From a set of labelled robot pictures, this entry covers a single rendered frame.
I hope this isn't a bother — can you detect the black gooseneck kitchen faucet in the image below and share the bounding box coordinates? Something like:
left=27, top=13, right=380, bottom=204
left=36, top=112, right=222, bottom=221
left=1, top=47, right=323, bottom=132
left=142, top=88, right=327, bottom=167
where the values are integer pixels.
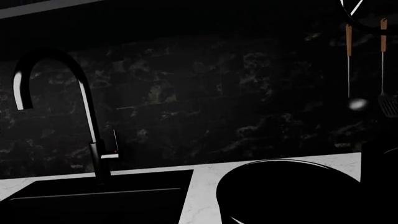
left=12, top=48, right=121, bottom=185

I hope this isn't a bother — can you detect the black round pan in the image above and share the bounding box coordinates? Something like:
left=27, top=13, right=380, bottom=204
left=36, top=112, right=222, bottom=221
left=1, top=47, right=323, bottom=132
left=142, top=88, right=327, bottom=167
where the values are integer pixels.
left=216, top=159, right=363, bottom=224

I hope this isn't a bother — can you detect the black undermount kitchen sink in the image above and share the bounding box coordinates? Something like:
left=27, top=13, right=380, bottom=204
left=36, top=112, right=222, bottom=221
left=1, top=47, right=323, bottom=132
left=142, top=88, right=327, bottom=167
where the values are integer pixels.
left=0, top=169, right=195, bottom=224

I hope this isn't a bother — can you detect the black round hanging rack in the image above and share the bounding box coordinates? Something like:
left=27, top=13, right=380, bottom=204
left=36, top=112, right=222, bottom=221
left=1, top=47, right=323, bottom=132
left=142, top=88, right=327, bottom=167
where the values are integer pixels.
left=337, top=0, right=398, bottom=35

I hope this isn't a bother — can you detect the wooden handled steel ladle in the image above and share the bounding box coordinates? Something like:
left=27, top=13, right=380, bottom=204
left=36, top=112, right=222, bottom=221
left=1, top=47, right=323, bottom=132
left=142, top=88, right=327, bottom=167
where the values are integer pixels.
left=345, top=23, right=369, bottom=110

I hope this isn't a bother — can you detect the wooden handled slotted spatula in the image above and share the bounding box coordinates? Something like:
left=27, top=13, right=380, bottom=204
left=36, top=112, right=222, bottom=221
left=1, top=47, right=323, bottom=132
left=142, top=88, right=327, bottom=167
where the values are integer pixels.
left=377, top=17, right=398, bottom=119

